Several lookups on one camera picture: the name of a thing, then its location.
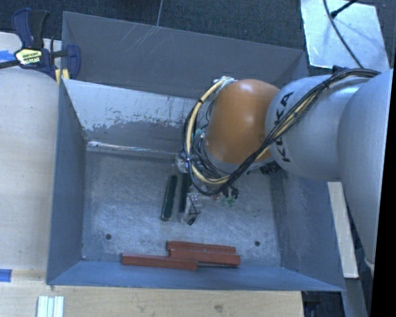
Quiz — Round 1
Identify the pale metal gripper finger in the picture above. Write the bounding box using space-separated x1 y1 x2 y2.
183 191 203 227

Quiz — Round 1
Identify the dark green flat block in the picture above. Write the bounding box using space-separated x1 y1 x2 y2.
178 172 190 214
159 173 180 223

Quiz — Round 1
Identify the red-brown flat block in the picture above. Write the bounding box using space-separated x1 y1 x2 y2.
167 247 242 268
119 252 199 273

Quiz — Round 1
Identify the grey metal bin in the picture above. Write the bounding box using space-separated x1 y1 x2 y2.
35 10 371 314

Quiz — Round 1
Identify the pale wood board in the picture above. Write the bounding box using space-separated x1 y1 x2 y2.
0 65 68 275

